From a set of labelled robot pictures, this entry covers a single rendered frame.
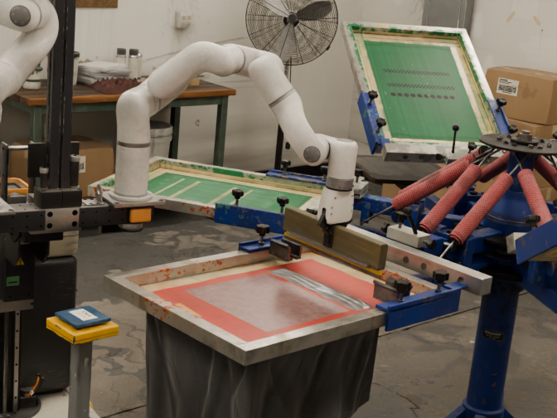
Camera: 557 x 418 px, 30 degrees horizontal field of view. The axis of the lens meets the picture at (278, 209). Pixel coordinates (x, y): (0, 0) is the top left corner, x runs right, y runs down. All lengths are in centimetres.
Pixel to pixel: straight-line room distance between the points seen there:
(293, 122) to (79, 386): 89
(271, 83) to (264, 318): 64
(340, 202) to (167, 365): 65
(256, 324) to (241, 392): 18
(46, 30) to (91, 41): 410
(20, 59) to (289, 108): 72
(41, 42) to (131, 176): 49
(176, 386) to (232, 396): 22
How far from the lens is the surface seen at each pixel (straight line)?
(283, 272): 303
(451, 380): 489
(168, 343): 279
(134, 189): 300
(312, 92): 821
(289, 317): 272
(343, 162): 285
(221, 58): 283
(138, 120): 295
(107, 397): 441
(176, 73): 290
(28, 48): 274
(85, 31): 683
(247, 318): 268
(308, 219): 298
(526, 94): 699
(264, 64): 284
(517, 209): 354
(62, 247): 357
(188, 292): 283
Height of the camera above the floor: 193
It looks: 15 degrees down
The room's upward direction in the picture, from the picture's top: 5 degrees clockwise
